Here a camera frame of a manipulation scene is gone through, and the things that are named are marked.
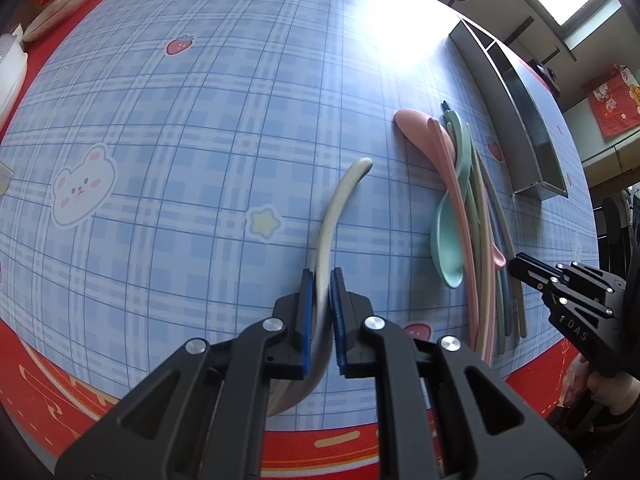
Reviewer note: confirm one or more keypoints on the person's right hand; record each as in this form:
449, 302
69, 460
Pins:
595, 395

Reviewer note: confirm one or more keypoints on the person's right forearm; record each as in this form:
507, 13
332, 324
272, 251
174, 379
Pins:
617, 425

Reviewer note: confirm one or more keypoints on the metal utensil box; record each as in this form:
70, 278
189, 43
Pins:
530, 125

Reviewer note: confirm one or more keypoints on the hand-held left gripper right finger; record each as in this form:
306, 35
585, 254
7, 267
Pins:
337, 320

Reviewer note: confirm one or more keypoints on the red wall poster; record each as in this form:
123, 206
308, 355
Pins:
615, 100

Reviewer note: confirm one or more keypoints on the pink spoon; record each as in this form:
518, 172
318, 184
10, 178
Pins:
415, 125

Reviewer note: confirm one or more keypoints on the beige spoon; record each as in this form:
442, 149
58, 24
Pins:
345, 190

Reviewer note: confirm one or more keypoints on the white bowl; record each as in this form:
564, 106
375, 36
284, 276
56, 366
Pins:
60, 12

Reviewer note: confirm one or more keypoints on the blue plaid table mat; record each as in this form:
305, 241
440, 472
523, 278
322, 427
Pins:
175, 160

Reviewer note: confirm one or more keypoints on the black chair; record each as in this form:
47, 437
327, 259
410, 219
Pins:
612, 230

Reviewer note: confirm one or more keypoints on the red tablecloth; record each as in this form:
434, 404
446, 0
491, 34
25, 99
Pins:
45, 395

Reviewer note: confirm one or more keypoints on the teal green spoon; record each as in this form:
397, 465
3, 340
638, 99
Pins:
447, 245

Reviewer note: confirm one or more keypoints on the white plastic container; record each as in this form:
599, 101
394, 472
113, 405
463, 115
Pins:
10, 75

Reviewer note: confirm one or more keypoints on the pale green spoon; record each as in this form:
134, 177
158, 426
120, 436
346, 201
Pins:
461, 132

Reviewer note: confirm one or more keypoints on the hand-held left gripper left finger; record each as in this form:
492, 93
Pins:
306, 320

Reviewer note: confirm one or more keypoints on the small black device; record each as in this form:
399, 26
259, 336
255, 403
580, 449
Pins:
550, 77

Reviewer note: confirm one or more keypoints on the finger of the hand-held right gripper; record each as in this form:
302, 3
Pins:
530, 277
542, 267

